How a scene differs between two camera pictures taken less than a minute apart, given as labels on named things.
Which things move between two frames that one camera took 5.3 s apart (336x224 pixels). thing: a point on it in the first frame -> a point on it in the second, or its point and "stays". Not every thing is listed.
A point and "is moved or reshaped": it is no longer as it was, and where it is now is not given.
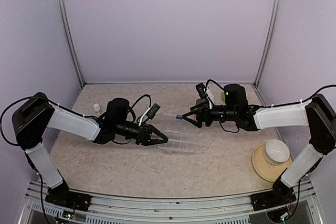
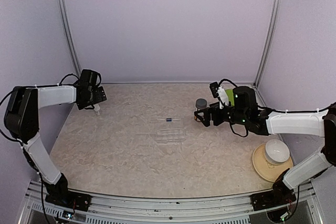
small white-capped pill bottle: (96, 108) stays
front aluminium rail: (304, 209) stays
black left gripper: (144, 135) -> (82, 105)
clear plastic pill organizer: (181, 135) is moved or reshaped
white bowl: (276, 151) stays
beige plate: (270, 172) stays
